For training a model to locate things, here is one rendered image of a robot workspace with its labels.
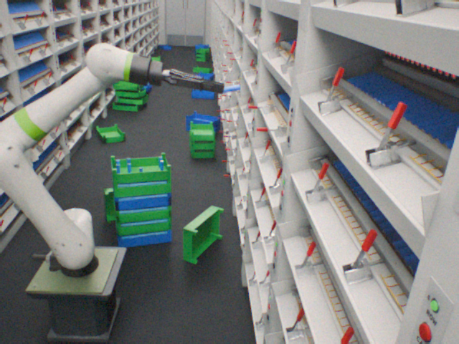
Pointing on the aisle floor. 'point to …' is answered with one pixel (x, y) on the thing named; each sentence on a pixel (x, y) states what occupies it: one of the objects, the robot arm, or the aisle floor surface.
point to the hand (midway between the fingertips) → (213, 86)
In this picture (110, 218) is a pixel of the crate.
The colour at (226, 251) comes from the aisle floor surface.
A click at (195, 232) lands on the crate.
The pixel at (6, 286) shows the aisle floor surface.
